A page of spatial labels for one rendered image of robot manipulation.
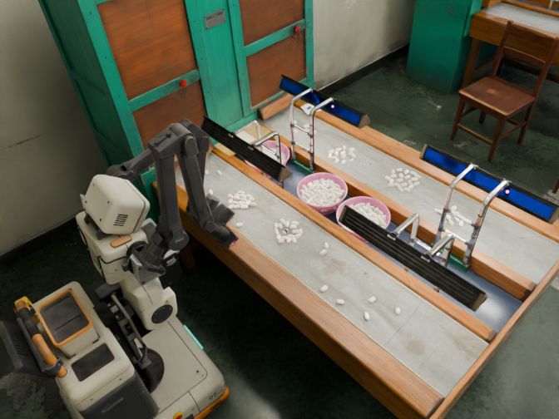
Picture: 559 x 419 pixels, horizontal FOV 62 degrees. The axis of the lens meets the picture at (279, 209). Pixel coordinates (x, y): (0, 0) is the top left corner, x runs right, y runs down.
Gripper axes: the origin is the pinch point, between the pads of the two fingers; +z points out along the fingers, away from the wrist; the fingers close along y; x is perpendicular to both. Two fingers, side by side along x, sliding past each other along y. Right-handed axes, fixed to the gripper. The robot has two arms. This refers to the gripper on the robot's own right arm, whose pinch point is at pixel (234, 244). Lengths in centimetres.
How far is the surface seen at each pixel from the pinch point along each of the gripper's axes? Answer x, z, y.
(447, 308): -37, 45, -70
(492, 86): -214, 169, 36
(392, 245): -39, 10, -49
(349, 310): -10, 34, -43
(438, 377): -13, 35, -86
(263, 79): -82, 39, 94
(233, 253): 5.5, 23.6, 14.4
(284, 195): -33, 43, 27
